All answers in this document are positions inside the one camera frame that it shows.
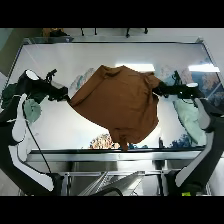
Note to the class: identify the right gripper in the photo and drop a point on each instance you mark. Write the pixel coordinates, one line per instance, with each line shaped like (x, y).
(161, 90)

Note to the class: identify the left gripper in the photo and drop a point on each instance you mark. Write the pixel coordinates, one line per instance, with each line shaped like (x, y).
(60, 94)

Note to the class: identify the brown shirt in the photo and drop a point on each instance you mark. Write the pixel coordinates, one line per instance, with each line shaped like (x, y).
(116, 100)

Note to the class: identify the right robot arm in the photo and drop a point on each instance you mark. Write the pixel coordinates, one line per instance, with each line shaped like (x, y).
(203, 160)

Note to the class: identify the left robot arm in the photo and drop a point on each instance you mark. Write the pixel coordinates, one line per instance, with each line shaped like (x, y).
(13, 150)

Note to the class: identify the pale green garment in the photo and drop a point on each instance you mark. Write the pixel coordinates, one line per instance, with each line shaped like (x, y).
(189, 120)
(32, 110)

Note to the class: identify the dark green garment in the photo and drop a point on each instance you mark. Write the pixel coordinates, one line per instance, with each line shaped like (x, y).
(8, 95)

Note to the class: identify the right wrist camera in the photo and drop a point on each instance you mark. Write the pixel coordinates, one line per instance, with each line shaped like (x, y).
(176, 78)

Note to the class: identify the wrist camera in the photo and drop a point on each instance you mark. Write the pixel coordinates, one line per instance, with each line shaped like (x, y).
(176, 78)
(51, 75)

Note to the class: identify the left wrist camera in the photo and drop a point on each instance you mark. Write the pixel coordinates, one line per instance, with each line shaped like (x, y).
(51, 75)

